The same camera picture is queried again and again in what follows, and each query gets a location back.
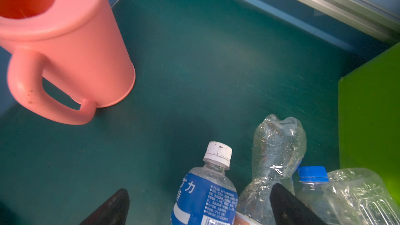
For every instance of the green plastic bin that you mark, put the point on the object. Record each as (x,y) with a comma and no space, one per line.
(369,118)

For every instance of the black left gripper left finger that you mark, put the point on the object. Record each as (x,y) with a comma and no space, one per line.
(112,212)

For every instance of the pink plastic watering can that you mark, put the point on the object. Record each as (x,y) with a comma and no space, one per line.
(68,57)

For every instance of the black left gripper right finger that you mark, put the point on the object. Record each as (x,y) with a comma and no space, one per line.
(289,210)

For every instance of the blue label bottle white cap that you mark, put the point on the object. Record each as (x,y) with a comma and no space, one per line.
(206,195)

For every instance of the tall clear orange label bottle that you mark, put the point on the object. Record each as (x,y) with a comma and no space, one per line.
(278,149)

